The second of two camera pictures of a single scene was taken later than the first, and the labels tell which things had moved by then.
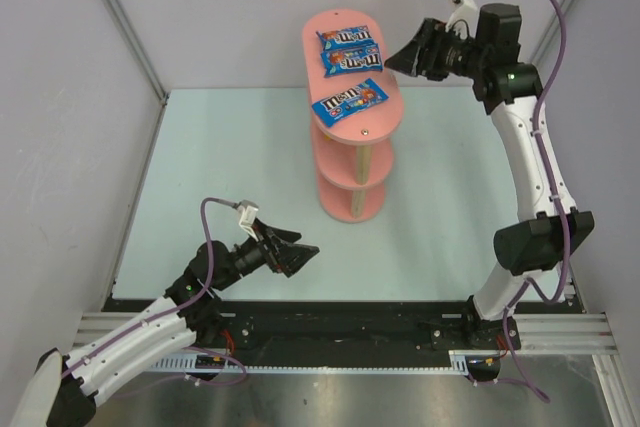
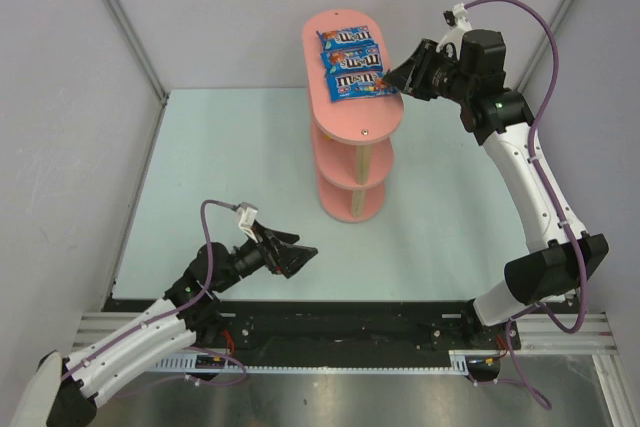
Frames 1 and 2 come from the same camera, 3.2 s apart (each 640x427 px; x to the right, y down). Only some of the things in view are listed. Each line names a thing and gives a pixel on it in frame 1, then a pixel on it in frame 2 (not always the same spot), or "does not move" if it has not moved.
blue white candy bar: (352, 60) does not move
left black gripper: (273, 253) does not move
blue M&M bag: (345, 38) does not move
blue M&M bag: (334, 108) -> (350, 85)
